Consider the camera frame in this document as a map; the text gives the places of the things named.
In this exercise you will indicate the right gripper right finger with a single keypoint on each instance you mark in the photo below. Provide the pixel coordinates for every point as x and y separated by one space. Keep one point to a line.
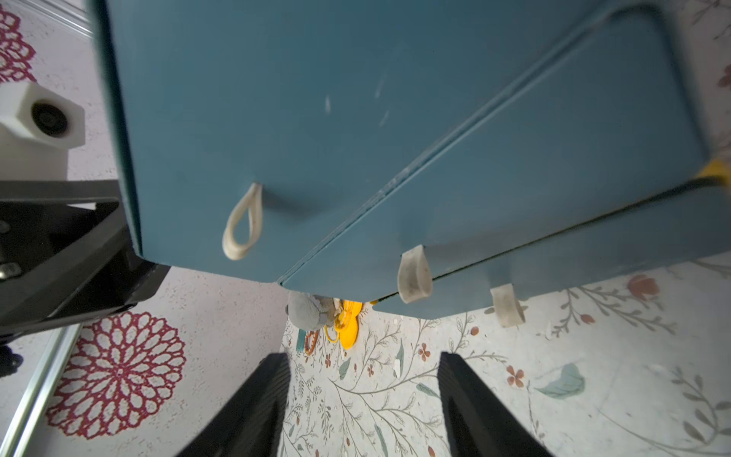
477 422

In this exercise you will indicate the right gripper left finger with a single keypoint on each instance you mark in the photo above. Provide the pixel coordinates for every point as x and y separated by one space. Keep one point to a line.
251 422

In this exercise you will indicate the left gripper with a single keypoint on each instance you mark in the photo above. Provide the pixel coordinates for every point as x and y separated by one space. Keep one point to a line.
67 256

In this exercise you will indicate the teal drawer cabinet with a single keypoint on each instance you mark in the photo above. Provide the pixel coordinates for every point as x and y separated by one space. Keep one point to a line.
419 154

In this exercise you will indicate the yellow flower toy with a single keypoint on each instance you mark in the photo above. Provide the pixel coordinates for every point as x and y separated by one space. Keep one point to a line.
345 328

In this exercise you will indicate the grey plush keychain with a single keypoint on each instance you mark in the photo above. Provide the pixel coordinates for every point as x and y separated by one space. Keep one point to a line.
310 312

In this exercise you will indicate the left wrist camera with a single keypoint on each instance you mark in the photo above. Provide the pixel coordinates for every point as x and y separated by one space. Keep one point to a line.
38 129

